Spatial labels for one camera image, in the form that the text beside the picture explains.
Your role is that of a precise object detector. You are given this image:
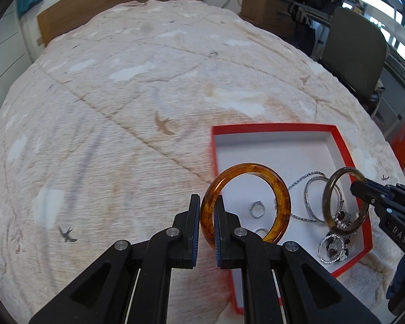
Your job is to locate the grey desk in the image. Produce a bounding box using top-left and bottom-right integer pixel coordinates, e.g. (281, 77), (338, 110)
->
(374, 40), (405, 136)

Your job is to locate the wooden drawer cabinet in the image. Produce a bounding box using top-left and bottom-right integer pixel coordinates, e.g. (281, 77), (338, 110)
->
(241, 0), (301, 38)

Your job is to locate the white wardrobe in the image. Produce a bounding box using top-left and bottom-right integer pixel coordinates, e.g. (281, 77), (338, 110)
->
(0, 3), (31, 98)

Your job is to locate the dark olive bangle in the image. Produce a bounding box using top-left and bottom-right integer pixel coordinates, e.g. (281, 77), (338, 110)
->
(322, 167), (370, 236)

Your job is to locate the amber bangle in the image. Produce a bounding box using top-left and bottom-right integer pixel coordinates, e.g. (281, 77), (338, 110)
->
(200, 163), (292, 251)

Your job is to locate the thin silver bangle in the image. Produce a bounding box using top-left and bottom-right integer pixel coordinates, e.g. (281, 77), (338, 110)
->
(304, 175), (341, 224)

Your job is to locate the small blue gem ring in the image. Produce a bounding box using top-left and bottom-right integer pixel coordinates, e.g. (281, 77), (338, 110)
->
(250, 201), (266, 218)

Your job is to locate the silver chain necklace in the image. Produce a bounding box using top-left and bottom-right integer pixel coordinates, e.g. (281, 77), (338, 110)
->
(287, 171), (329, 223)

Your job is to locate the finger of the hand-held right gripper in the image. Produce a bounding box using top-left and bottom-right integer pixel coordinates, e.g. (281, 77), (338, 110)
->
(350, 180), (397, 214)

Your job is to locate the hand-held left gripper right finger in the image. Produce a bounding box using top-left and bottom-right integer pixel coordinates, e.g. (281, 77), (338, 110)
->
(213, 196), (380, 324)

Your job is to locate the dark beaded bracelet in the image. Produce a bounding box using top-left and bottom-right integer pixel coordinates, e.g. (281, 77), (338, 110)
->
(326, 209), (353, 260)

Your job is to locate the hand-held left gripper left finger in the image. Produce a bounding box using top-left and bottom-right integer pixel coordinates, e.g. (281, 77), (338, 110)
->
(29, 194), (201, 324)

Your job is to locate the grey office chair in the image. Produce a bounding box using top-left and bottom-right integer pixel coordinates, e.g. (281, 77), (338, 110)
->
(319, 7), (389, 105)

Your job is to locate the beige bird print blanket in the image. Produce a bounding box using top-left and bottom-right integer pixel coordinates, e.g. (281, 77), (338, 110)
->
(0, 0), (405, 324)

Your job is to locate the red jewelry box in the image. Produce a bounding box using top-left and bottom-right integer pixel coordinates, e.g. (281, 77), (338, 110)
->
(211, 124), (373, 314)

